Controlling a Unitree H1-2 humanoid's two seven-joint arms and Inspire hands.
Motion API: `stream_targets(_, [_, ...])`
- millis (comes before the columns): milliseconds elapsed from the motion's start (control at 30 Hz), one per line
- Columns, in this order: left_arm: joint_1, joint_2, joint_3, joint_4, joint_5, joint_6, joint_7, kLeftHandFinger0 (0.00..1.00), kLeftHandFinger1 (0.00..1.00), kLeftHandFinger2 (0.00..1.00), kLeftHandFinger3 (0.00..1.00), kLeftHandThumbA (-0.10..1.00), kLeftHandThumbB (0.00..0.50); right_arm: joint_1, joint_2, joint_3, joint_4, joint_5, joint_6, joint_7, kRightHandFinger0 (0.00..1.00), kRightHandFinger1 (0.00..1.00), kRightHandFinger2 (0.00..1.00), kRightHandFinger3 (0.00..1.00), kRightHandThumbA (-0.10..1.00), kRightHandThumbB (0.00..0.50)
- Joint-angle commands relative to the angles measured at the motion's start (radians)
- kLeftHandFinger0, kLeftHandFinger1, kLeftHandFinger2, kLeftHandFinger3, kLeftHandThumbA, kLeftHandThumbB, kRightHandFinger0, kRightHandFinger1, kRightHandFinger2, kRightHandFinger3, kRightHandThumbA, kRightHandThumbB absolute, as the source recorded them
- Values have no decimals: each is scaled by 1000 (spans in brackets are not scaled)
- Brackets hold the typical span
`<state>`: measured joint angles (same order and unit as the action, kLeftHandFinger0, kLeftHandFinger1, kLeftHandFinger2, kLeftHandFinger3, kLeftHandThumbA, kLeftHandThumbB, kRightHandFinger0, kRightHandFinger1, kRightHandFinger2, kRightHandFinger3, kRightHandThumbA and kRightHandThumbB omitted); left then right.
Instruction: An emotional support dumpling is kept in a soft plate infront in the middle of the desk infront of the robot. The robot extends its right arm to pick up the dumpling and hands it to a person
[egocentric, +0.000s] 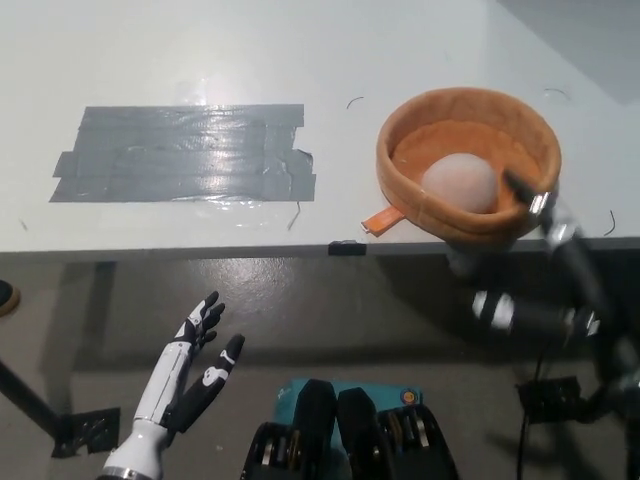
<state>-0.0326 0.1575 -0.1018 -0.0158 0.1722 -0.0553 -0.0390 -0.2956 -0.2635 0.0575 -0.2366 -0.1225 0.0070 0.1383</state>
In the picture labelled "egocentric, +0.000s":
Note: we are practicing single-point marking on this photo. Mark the grey duct tape patch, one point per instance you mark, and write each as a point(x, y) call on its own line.
point(185, 155)

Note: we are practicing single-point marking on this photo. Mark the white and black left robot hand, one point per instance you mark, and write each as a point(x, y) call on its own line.
point(160, 385)

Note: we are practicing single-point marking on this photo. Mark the black diagonal table leg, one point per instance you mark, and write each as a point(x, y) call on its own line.
point(602, 400)
point(30, 395)

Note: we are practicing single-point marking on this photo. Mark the small black tape piece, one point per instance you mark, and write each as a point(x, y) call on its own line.
point(347, 248)

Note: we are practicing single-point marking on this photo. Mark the black and tan shoe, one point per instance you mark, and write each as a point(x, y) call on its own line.
point(7, 300)

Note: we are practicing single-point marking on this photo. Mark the orange soft plush plate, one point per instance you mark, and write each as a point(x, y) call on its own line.
point(450, 125)

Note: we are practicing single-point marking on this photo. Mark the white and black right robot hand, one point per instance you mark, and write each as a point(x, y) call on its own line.
point(580, 270)

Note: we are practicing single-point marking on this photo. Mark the black and teal robot torso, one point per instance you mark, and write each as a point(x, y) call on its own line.
point(350, 440)

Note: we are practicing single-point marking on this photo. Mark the clear tape strip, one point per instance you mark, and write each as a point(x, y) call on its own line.
point(235, 212)

